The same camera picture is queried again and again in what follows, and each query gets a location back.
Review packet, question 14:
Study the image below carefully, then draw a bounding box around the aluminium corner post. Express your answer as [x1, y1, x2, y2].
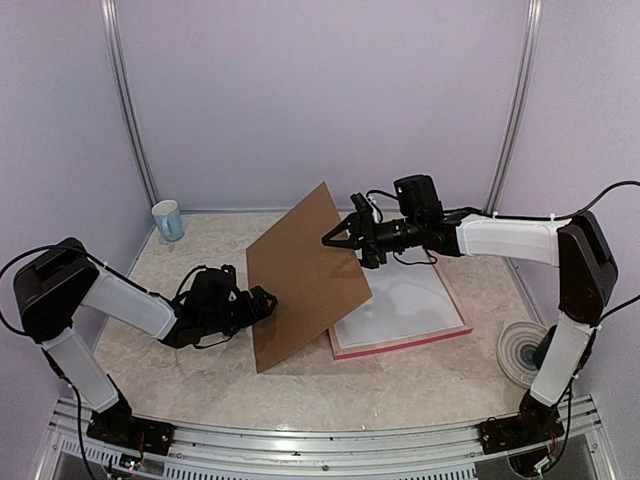
[482, 0, 544, 217]
[99, 0, 159, 206]

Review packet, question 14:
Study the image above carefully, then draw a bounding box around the pink wooden picture frame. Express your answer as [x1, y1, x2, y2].
[327, 254, 475, 361]

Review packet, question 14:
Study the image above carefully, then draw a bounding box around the landscape photo print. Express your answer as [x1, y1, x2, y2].
[333, 259, 464, 351]

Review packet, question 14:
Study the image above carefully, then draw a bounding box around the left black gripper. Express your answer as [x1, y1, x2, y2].
[202, 286, 278, 337]

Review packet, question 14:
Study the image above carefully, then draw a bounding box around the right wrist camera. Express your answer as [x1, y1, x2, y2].
[350, 193, 384, 224]

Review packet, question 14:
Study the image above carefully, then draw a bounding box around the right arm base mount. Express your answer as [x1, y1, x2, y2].
[477, 390, 565, 455]

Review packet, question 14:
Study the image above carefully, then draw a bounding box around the front aluminium rail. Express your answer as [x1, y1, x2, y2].
[34, 397, 619, 479]

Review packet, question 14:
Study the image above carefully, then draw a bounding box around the left aluminium corner post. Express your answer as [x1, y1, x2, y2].
[99, 0, 159, 206]

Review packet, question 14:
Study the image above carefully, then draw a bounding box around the light blue mug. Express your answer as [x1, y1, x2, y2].
[151, 200, 184, 242]

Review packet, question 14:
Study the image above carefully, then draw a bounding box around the right aluminium corner post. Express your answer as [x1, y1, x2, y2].
[482, 0, 544, 217]

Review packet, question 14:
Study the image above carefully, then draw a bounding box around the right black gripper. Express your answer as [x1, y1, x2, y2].
[321, 211, 423, 269]

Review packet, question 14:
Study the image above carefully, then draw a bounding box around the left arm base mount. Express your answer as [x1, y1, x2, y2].
[87, 396, 176, 456]

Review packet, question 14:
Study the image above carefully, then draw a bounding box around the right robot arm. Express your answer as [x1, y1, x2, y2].
[322, 174, 618, 407]

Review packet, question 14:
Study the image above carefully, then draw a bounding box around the brown cardboard backing board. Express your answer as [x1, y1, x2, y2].
[246, 183, 372, 374]

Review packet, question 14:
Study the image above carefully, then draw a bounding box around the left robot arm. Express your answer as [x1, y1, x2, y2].
[13, 237, 278, 445]

